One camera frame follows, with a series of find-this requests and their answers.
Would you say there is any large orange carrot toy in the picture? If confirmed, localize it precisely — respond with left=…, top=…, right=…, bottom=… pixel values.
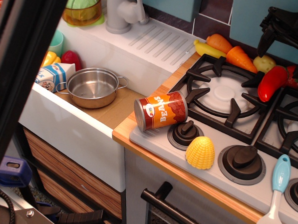
left=226, top=46, right=258, bottom=74

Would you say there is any black burner grate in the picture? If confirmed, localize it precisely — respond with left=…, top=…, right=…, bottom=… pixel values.
left=171, top=54, right=279, bottom=144
left=255, top=87, right=298, bottom=169

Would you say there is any yellow potato toy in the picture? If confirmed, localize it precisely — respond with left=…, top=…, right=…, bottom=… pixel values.
left=253, top=55, right=277, bottom=74

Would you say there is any black right burner grate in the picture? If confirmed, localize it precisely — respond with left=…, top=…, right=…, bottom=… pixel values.
left=255, top=87, right=298, bottom=169

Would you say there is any black left burner grate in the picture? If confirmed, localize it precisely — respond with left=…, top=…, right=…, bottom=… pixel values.
left=171, top=54, right=279, bottom=144

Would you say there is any steel pot with handles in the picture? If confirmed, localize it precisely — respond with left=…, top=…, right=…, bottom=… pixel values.
left=66, top=68, right=129, bottom=109

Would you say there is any blue clamp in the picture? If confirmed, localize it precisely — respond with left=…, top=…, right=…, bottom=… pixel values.
left=0, top=156, right=32, bottom=188

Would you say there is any black oven door handle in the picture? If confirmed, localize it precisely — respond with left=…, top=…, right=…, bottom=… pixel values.
left=141, top=181, right=200, bottom=224

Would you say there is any yellow corn cob toy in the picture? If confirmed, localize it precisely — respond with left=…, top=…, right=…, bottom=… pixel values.
left=186, top=136, right=215, bottom=170

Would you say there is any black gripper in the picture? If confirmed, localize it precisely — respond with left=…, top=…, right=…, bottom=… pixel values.
left=257, top=7, right=298, bottom=79

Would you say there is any orange transparent pot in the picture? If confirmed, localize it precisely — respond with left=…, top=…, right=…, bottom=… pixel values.
left=62, top=0, right=102, bottom=26

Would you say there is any green cabbage toy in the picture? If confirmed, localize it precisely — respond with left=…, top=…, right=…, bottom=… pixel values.
left=65, top=0, right=99, bottom=21

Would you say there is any middle black stove knob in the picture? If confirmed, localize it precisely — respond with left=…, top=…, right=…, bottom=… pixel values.
left=218, top=145, right=267, bottom=185

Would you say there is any red chili pepper toy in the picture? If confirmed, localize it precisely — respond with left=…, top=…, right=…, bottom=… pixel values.
left=258, top=66, right=289, bottom=102

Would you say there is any black braided cable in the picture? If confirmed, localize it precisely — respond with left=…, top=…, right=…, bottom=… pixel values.
left=0, top=188, right=17, bottom=224

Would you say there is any red tomato toy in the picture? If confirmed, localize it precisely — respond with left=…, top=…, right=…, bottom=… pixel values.
left=61, top=50, right=83, bottom=71

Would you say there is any right black stove knob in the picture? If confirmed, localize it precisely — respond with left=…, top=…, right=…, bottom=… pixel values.
left=284, top=178, right=298, bottom=212

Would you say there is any blue white toy spatula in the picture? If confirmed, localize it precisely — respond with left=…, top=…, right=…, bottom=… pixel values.
left=256, top=154, right=291, bottom=224

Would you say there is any white toy sink basin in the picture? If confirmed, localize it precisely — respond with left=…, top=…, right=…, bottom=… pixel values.
left=19, top=20, right=195, bottom=192

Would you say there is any small orange carrot toy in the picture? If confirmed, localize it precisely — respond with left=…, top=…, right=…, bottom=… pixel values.
left=206, top=34, right=233, bottom=54

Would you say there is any mint green cup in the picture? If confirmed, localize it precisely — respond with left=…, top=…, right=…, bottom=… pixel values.
left=48, top=30, right=64, bottom=57

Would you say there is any left black stove knob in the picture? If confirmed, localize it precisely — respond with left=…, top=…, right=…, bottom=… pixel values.
left=167, top=120, right=204, bottom=150

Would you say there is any grey toy faucet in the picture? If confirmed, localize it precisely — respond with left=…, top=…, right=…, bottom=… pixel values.
left=105, top=0, right=149, bottom=34

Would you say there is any yellow bell pepper toy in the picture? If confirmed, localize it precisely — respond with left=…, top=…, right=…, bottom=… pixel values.
left=41, top=51, right=61, bottom=67

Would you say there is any red strawberry toy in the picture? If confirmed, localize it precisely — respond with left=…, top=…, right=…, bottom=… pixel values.
left=286, top=65, right=298, bottom=90

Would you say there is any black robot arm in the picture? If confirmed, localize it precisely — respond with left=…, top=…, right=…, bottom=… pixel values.
left=0, top=0, right=276, bottom=212

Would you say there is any orange beans can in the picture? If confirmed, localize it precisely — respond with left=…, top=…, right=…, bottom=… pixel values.
left=134, top=91, right=188, bottom=132

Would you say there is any yellow banana toy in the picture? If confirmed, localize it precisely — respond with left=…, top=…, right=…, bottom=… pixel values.
left=194, top=39, right=227, bottom=59

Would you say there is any blue white milk carton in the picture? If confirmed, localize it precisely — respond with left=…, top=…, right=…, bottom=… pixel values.
left=34, top=63, right=76, bottom=93

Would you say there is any black stove knob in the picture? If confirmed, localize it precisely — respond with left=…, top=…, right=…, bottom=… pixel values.
left=218, top=145, right=267, bottom=185
left=167, top=120, right=204, bottom=150
left=284, top=178, right=298, bottom=212

